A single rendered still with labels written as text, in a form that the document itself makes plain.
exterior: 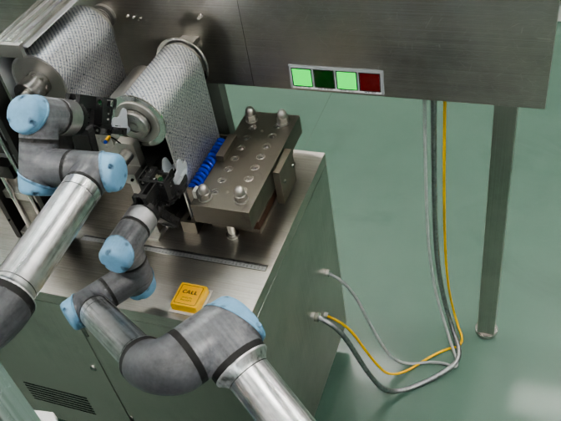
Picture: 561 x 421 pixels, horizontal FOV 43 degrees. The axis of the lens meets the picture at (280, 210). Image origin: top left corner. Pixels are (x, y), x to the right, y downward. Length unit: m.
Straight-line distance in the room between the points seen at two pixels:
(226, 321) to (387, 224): 1.87
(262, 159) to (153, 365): 0.76
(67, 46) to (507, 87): 1.05
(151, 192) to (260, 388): 0.58
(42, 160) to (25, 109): 0.10
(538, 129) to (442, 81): 1.87
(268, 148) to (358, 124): 1.79
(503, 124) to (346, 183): 1.41
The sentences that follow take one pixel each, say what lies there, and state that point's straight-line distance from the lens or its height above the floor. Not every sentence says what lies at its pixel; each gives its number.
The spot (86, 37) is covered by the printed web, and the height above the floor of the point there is 1.38.
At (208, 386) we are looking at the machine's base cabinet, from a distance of 2.00.
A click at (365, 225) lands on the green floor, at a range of 3.12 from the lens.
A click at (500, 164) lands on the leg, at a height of 0.82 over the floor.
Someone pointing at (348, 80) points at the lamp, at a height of 1.19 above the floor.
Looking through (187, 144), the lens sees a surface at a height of 1.13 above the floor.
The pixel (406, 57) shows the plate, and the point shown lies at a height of 1.26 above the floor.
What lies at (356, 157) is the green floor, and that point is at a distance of 3.47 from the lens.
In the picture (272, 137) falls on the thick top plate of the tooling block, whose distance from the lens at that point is 1.96.
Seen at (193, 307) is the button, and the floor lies 0.92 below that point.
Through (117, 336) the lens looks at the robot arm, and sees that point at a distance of 1.45.
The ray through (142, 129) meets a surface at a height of 1.24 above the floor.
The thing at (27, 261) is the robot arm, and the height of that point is 1.41.
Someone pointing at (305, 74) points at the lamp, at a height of 1.19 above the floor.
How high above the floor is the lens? 2.20
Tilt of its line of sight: 43 degrees down
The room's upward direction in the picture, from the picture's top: 11 degrees counter-clockwise
